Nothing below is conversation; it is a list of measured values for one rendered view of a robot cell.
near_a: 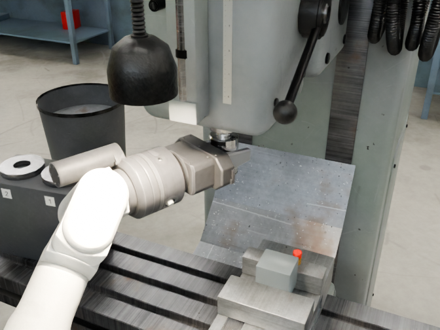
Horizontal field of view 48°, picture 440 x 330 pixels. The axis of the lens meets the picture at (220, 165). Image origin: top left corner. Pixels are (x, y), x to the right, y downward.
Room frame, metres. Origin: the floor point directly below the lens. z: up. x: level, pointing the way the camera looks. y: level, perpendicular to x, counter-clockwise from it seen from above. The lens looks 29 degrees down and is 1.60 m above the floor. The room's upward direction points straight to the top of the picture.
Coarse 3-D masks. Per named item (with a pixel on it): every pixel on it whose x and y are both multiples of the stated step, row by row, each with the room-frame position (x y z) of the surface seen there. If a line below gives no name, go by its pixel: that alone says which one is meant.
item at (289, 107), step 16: (304, 0) 0.68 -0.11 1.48; (320, 0) 0.67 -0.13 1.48; (304, 16) 0.67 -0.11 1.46; (320, 16) 0.67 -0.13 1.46; (304, 32) 0.68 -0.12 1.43; (320, 32) 0.67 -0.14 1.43; (304, 48) 0.64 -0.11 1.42; (304, 64) 0.62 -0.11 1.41; (288, 96) 0.58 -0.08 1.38; (288, 112) 0.55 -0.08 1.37
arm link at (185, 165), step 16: (176, 144) 0.68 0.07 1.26; (192, 144) 0.68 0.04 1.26; (208, 144) 0.68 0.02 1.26; (160, 160) 0.60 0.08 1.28; (176, 160) 0.61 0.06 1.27; (192, 160) 0.63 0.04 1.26; (208, 160) 0.63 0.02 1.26; (224, 160) 0.63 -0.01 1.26; (160, 176) 0.58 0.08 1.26; (176, 176) 0.59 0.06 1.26; (192, 176) 0.61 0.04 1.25; (208, 176) 0.63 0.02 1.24; (224, 176) 0.62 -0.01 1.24; (160, 192) 0.57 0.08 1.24; (176, 192) 0.59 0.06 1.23; (192, 192) 0.61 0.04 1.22; (160, 208) 0.58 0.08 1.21
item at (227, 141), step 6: (210, 132) 0.71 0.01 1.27; (234, 132) 0.71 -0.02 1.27; (210, 138) 0.69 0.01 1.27; (216, 138) 0.69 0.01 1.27; (222, 138) 0.69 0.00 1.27; (228, 138) 0.69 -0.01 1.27; (234, 138) 0.69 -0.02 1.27; (216, 144) 0.68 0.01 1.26; (222, 144) 0.68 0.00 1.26; (228, 144) 0.68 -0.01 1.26; (234, 144) 0.69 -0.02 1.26
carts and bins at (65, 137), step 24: (48, 96) 2.62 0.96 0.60; (72, 96) 2.73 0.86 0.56; (96, 96) 2.75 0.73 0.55; (48, 120) 2.35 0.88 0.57; (72, 120) 2.30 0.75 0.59; (96, 120) 2.34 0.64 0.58; (120, 120) 2.47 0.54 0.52; (48, 144) 2.41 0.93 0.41; (72, 144) 2.31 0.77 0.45; (96, 144) 2.34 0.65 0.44; (120, 144) 2.46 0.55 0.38
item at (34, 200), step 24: (0, 168) 0.88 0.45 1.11; (24, 168) 0.88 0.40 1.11; (48, 168) 0.88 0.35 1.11; (0, 192) 0.85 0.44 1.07; (24, 192) 0.83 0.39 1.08; (48, 192) 0.81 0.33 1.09; (0, 216) 0.85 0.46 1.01; (24, 216) 0.83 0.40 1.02; (48, 216) 0.82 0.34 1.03; (0, 240) 0.86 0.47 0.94; (24, 240) 0.84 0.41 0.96; (48, 240) 0.82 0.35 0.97
